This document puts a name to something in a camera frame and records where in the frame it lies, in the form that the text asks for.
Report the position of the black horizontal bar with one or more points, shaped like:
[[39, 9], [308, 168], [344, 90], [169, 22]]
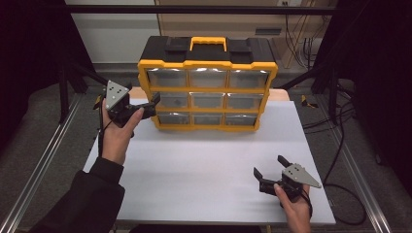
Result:
[[194, 9]]

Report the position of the aluminium rail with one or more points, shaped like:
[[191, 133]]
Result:
[[359, 181], [39, 168]]

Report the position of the left yellow clamp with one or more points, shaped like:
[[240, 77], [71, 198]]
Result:
[[97, 103]]

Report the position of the yellow clamp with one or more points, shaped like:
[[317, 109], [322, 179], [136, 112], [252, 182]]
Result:
[[306, 102], [97, 103]]

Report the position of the right yellow clamp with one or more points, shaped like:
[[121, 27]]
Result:
[[306, 102]]

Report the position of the yellow black organizer cabinet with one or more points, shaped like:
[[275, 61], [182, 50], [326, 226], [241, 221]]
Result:
[[207, 55]]

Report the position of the person's right hand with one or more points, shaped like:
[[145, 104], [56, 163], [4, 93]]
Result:
[[296, 208]]

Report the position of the person's left hand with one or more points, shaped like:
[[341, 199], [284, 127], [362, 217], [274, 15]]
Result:
[[116, 139]]

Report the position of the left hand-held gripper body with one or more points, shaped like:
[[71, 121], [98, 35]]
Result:
[[116, 97]]

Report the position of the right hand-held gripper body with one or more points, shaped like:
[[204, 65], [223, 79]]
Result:
[[296, 179]]

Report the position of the black metal stand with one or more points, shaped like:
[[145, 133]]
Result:
[[64, 93], [333, 93]]

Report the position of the group of clear drawers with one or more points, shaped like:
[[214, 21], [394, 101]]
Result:
[[247, 79]]

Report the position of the clear plastic drawer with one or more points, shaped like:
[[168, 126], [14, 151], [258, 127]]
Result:
[[170, 100]]

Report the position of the black curtain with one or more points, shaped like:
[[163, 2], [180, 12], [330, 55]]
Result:
[[382, 81], [29, 58]]

